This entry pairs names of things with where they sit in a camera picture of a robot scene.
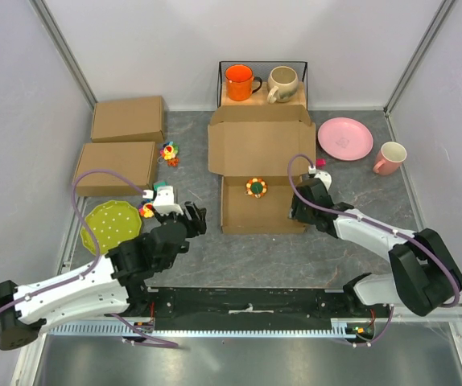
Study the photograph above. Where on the teal small sponge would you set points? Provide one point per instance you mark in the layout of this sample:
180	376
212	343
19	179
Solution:
159	184

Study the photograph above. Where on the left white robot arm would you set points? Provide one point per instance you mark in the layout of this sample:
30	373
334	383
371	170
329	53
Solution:
114	284

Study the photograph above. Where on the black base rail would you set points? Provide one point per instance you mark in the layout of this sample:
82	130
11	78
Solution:
246	309

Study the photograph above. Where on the pink mug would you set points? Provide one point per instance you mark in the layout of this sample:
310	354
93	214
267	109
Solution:
389	158

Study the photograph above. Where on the wrist white camera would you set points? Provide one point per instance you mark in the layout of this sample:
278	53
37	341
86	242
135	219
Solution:
163	201
323	176

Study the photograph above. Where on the grey slotted cable duct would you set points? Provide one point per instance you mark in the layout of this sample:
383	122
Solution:
111	327

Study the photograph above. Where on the cardboard box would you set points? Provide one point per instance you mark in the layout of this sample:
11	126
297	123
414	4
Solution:
138	119
271	142
136	161

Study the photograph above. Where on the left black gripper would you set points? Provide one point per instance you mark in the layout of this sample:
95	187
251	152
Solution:
198	218

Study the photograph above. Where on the black wire wooden shelf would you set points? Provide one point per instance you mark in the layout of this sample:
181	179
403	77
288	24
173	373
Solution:
261	69

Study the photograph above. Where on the pink round plate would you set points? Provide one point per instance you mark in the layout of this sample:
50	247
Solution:
345	139

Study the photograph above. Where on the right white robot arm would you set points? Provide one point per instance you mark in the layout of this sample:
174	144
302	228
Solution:
424	275

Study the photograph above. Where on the green dotted plate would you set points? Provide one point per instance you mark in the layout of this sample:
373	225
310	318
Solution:
113	222

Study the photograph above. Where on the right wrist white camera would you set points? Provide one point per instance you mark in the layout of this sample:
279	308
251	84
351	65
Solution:
323	176

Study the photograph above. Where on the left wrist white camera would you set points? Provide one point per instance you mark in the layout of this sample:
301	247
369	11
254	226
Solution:
163	201

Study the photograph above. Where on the rainbow flower plush front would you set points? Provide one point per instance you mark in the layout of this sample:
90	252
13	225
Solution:
146	210

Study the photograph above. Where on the rainbow flower plush keychain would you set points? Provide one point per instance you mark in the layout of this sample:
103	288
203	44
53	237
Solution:
169	154

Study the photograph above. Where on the beige ceramic mug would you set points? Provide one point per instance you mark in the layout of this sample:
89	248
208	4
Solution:
282	84

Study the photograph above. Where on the orange enamel mug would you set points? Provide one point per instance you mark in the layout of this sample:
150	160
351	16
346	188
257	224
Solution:
241	83

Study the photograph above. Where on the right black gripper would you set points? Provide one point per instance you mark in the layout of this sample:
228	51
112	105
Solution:
295	211

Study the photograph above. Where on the orange flower plush keychain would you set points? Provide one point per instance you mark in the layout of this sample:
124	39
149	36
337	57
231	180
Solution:
256	188

